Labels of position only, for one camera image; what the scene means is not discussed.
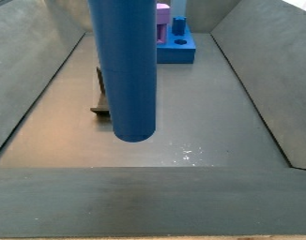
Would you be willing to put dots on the purple tall peg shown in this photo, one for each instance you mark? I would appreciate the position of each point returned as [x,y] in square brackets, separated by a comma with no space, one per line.
[164,15]

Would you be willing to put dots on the black curved holder bracket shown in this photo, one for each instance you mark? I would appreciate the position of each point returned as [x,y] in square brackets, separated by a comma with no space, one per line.
[102,108]

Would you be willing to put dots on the blue round cylinder peg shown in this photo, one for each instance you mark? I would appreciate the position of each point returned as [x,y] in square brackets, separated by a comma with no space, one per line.
[124,26]

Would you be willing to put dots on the blue peg board base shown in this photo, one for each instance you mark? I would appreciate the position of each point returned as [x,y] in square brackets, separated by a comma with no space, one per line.
[178,50]

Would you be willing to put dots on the small dark blue peg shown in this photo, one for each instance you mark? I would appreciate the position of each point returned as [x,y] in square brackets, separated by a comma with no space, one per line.
[178,26]

